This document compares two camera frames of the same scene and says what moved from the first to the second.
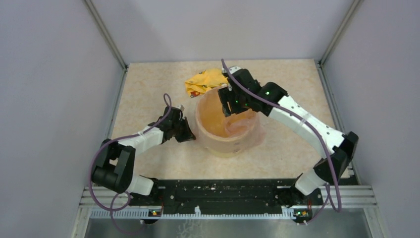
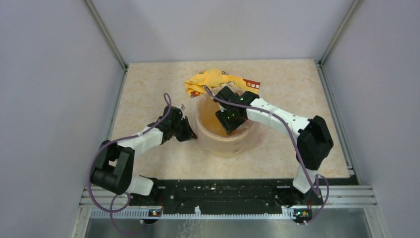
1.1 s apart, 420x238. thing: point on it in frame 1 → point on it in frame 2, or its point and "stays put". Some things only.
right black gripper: x=226 y=95 → x=228 y=126
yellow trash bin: x=225 y=136 stays put
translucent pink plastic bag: x=232 y=134 stays put
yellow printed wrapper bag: x=207 y=80 stays put
